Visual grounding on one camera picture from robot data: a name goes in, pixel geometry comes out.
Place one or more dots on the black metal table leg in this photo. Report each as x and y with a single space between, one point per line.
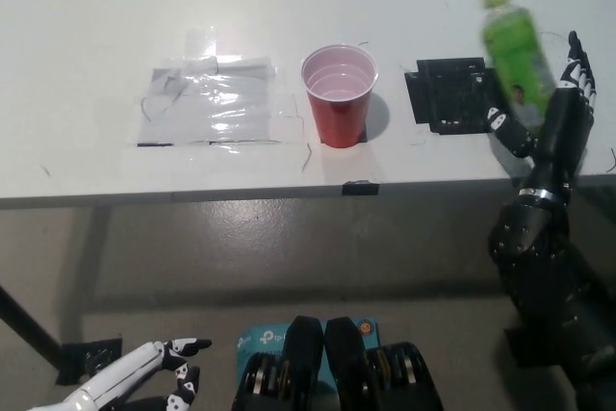
29 324

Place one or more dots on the black tape square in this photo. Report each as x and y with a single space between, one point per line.
447 93

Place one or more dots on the black robot body blocks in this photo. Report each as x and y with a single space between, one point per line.
344 367

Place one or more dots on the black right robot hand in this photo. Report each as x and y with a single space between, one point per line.
563 141

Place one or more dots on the red plastic cup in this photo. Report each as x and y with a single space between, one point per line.
339 117

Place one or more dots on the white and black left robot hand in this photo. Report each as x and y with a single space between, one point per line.
122 372

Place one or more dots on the green tea bottle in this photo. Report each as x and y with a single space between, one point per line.
515 45

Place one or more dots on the teal router box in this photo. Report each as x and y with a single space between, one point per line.
262 339

